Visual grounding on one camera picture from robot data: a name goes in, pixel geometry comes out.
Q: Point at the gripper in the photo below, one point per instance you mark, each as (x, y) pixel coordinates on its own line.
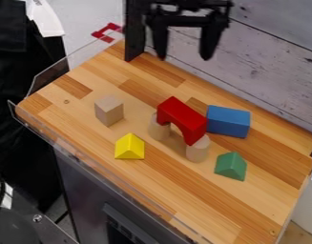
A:
(192, 19)

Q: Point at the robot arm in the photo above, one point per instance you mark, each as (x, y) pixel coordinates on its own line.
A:
(134, 28)

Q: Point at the red arch block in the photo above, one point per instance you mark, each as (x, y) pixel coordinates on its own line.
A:
(182, 118)

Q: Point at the blue rectangular block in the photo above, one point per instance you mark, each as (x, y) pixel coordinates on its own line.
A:
(228, 121)

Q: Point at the beige cylinder block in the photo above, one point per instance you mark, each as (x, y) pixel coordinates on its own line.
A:
(198, 150)
(158, 129)

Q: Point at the beige cube block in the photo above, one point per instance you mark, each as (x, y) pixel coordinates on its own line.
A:
(108, 110)

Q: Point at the yellow triangular block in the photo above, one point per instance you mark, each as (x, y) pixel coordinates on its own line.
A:
(129, 147)

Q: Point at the green triangular block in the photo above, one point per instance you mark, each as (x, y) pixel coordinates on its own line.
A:
(231, 166)

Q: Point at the person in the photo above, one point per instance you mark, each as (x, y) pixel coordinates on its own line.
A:
(18, 105)

